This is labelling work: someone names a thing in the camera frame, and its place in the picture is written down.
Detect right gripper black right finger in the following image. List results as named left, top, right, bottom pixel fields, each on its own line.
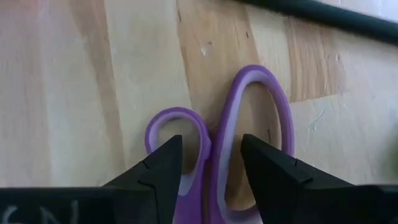
left=240, top=134, right=354, bottom=224

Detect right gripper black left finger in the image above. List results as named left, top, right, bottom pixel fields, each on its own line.
left=102, top=134, right=183, bottom=224

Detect purple handled scissors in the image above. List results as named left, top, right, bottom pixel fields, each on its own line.
left=144, top=64, right=295, bottom=224

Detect black metal table frame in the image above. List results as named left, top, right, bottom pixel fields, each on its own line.
left=239, top=0, right=398, bottom=46

